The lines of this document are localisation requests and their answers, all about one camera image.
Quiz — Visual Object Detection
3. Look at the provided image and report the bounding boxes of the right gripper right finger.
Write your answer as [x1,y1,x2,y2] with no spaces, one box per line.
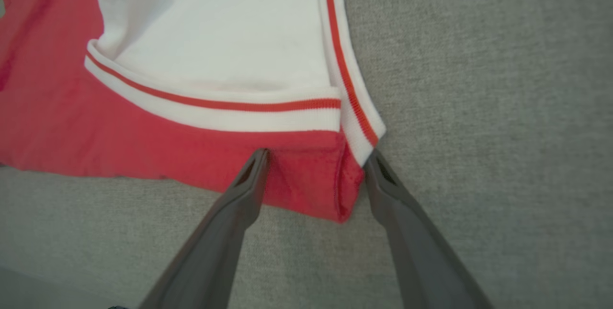
[364,150,494,309]

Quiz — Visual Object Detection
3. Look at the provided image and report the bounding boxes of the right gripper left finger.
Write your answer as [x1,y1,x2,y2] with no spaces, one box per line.
[139,149,270,309]

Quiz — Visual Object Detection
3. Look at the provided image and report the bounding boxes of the red white t-shirt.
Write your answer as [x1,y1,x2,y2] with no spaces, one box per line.
[0,0,386,223]

